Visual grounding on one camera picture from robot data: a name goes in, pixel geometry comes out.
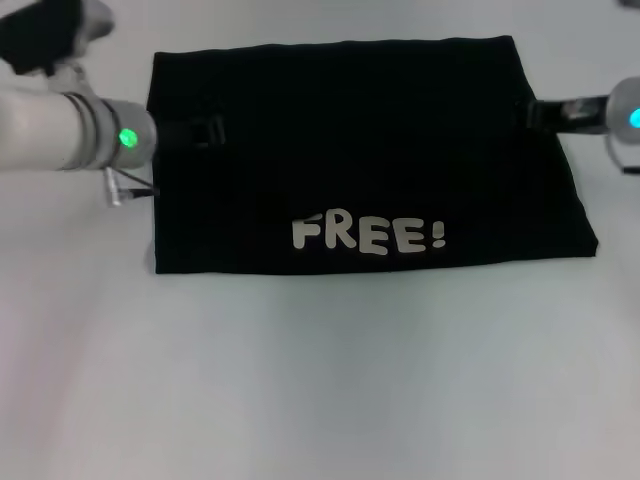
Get right arm cable with plug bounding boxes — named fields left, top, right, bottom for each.
left=605, top=135, right=640, bottom=177

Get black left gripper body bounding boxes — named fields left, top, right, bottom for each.
left=153, top=113, right=224, bottom=152

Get black shirt with FREE print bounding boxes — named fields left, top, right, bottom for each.
left=147, top=34, right=600, bottom=276

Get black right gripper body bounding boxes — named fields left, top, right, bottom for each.
left=523, top=96, right=612, bottom=135

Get left arm cable with plug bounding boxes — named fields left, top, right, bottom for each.
left=103, top=166, right=161, bottom=209

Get arm cable with plug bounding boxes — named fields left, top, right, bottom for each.
left=605, top=135, right=640, bottom=177
left=103, top=166, right=161, bottom=209

